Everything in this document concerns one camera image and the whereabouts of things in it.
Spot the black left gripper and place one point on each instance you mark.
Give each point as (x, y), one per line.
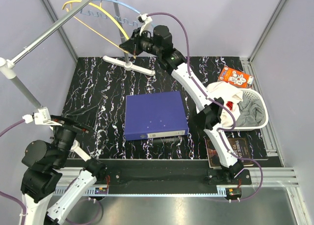
(67, 120)

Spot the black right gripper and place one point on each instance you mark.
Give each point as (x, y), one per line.
(132, 45)

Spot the light blue plastic hanger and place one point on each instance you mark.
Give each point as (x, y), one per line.
(123, 14)

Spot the white t shirt red print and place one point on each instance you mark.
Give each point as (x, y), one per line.
(231, 96)

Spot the grey t shirt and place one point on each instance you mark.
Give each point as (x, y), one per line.
(252, 113)

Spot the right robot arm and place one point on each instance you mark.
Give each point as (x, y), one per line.
(159, 43)

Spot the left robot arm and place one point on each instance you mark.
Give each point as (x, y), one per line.
(44, 161)

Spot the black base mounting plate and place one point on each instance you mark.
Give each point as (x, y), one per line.
(163, 178)

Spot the white plastic basket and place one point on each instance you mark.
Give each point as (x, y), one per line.
(252, 94)

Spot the dark brown book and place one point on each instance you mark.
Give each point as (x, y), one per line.
(239, 146)

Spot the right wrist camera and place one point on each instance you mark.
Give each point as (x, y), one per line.
(146, 21)

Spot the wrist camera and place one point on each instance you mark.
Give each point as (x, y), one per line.
(41, 117)
(146, 21)

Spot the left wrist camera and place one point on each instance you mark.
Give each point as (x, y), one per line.
(41, 117)

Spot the blue ring binder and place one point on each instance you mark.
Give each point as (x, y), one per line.
(154, 115)

